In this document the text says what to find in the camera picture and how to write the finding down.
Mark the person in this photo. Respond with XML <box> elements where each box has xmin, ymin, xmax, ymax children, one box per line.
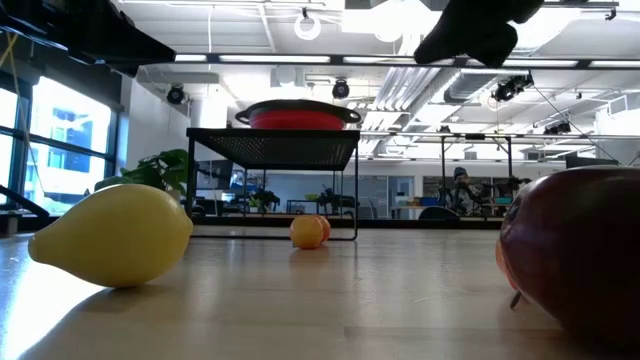
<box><xmin>447</xmin><ymin>167</ymin><xmax>482</xmax><ymax>216</ymax></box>

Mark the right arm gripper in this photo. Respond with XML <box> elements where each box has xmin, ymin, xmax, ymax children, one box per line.
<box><xmin>413</xmin><ymin>0</ymin><xmax>545</xmax><ymax>70</ymax></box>

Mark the green leafy potted plant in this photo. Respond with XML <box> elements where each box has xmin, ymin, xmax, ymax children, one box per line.
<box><xmin>93</xmin><ymin>148</ymin><xmax>191</xmax><ymax>201</ymax></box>

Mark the dark background monitor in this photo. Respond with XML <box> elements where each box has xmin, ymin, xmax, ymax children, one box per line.
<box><xmin>564</xmin><ymin>154</ymin><xmax>621</xmax><ymax>170</ymax></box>

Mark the yellow plastic lemon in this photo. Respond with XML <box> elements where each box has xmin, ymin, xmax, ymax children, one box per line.
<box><xmin>27</xmin><ymin>183</ymin><xmax>195</xmax><ymax>289</ymax></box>

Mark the black metal frame table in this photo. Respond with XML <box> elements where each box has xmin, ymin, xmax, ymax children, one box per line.
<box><xmin>439</xmin><ymin>133</ymin><xmax>514</xmax><ymax>201</ymax></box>

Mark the red collapsible colander grey rim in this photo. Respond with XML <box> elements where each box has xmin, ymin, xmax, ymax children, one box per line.
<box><xmin>234</xmin><ymin>98</ymin><xmax>362</xmax><ymax>131</ymax></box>

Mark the dark red plastic apple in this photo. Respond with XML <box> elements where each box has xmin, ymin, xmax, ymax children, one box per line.
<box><xmin>497</xmin><ymin>166</ymin><xmax>640</xmax><ymax>347</ymax></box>

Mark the round white ceiling lamp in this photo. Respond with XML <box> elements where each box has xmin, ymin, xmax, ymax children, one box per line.
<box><xmin>293</xmin><ymin>12</ymin><xmax>322</xmax><ymax>42</ymax></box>

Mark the long ceiling light strip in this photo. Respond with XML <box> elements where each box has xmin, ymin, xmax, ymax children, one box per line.
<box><xmin>172</xmin><ymin>52</ymin><xmax>640</xmax><ymax>70</ymax></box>

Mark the black perforated metal shelf rack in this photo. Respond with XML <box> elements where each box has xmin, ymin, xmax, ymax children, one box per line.
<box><xmin>185</xmin><ymin>127</ymin><xmax>361</xmax><ymax>242</ymax></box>

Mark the black aluminium rig frame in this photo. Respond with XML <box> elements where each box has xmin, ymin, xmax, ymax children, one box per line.
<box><xmin>192</xmin><ymin>214</ymin><xmax>504</xmax><ymax>230</ymax></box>

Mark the small orange plastic pear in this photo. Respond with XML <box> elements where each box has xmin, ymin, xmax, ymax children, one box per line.
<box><xmin>494</xmin><ymin>242</ymin><xmax>524</xmax><ymax>310</ymax></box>
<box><xmin>312</xmin><ymin>214</ymin><xmax>332</xmax><ymax>245</ymax></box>
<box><xmin>289</xmin><ymin>214</ymin><xmax>325</xmax><ymax>250</ymax></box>

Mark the black chair back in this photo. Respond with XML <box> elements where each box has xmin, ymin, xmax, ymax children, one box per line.
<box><xmin>418</xmin><ymin>205</ymin><xmax>461</xmax><ymax>221</ymax></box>

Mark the silver ventilation duct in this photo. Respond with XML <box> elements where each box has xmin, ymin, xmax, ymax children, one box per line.
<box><xmin>443</xmin><ymin>68</ymin><xmax>501</xmax><ymax>104</ymax></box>

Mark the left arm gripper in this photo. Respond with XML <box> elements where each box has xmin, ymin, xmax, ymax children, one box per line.
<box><xmin>0</xmin><ymin>0</ymin><xmax>177</xmax><ymax>79</ymax></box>

